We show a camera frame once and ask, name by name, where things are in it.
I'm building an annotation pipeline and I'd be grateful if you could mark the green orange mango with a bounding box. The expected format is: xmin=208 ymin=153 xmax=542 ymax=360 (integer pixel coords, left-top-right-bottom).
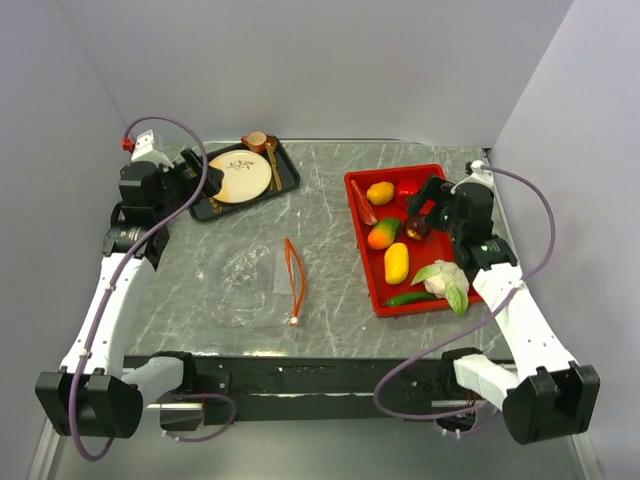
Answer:
xmin=367 ymin=217 xmax=402 ymax=250

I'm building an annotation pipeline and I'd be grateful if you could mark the watermelon slice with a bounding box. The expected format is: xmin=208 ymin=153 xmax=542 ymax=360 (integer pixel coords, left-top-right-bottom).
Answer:
xmin=350 ymin=180 xmax=378 ymax=226

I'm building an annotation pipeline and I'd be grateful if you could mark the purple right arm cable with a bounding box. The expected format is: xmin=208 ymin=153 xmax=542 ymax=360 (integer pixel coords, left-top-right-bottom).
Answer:
xmin=373 ymin=166 xmax=557 ymax=445

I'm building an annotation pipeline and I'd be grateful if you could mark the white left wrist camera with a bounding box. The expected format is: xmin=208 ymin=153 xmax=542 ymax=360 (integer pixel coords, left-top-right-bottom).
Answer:
xmin=121 ymin=130 xmax=170 ymax=165

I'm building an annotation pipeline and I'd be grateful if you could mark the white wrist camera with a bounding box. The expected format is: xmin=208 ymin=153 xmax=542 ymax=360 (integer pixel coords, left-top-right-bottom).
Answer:
xmin=464 ymin=160 xmax=494 ymax=188
xmin=121 ymin=130 xmax=170 ymax=165

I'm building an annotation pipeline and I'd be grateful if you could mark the red bell pepper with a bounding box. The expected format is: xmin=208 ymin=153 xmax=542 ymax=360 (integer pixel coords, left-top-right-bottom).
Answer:
xmin=394 ymin=178 xmax=421 ymax=210

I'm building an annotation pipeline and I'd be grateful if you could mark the clear zip top bag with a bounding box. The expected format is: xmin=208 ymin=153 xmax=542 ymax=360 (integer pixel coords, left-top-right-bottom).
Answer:
xmin=212 ymin=240 xmax=300 ymax=328

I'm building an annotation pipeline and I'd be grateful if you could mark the dark red apple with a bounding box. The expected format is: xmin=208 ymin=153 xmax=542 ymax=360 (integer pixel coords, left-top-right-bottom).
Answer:
xmin=403 ymin=214 xmax=432 ymax=242

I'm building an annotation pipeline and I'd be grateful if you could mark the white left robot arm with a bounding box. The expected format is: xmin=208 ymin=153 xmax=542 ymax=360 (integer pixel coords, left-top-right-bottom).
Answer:
xmin=35 ymin=149 xmax=223 ymax=439

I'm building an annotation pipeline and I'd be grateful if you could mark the white cauliflower with leaves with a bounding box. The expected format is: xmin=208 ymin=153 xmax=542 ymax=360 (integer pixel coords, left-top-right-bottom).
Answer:
xmin=411 ymin=260 xmax=470 ymax=315

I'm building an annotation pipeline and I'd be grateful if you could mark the cream floral plate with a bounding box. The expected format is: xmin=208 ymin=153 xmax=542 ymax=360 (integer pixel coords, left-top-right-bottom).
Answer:
xmin=209 ymin=150 xmax=272 ymax=204

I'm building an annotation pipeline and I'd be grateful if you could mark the small orange cup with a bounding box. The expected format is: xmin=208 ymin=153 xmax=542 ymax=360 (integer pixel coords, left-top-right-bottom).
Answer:
xmin=241 ymin=131 xmax=267 ymax=154

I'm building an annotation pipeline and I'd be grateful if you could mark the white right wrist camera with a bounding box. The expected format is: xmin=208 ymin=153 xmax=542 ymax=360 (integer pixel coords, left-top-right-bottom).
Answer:
xmin=464 ymin=160 xmax=494 ymax=188

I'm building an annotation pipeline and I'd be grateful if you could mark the gold spoon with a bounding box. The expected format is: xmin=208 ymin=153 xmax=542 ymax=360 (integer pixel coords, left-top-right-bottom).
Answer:
xmin=266 ymin=135 xmax=282 ymax=191

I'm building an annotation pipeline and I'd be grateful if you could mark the green chili pepper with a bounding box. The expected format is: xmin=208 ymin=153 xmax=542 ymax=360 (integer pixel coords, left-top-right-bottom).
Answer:
xmin=383 ymin=291 xmax=438 ymax=308

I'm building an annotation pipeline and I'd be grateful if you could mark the gold fork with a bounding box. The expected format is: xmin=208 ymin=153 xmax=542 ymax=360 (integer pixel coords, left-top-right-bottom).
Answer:
xmin=209 ymin=198 xmax=224 ymax=215

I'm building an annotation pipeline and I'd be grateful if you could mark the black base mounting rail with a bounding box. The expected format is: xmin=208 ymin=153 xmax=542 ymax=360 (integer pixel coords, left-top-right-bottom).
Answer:
xmin=144 ymin=355 xmax=484 ymax=425

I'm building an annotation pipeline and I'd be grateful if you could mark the red plastic bin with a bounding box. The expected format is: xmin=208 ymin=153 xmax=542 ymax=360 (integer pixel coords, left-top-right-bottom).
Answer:
xmin=344 ymin=164 xmax=480 ymax=317

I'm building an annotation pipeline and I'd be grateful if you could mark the yellow mango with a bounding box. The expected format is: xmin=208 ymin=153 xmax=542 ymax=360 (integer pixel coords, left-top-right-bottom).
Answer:
xmin=383 ymin=242 xmax=409 ymax=285

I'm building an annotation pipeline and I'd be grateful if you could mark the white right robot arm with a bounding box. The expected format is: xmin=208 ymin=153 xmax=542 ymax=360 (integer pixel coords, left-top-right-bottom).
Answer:
xmin=408 ymin=172 xmax=600 ymax=445

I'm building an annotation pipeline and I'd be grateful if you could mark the small yellow orange fruit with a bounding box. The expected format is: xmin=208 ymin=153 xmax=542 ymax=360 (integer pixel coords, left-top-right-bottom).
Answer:
xmin=366 ymin=181 xmax=395 ymax=206

